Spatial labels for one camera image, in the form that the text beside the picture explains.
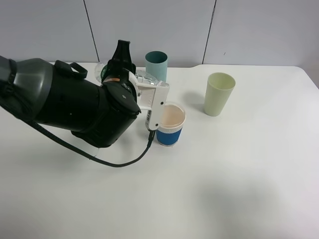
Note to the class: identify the clear plastic water bottle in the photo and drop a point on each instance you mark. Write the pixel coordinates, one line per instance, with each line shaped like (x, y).
(141, 75)

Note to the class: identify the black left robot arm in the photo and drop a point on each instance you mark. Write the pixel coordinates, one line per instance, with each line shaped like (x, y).
(59, 95)

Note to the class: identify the blue sleeved paper cup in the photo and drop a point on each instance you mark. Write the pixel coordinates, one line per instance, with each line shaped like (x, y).
(171, 125)

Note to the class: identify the pale green plastic cup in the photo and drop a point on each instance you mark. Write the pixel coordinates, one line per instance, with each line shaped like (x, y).
(218, 90)

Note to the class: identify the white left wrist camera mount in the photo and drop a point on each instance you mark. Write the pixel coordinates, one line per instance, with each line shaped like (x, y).
(152, 99)

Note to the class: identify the teal plastic cup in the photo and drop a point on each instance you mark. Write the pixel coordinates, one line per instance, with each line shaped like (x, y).
(156, 64)

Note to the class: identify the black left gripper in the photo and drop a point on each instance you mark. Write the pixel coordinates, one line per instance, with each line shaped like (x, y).
(117, 69)

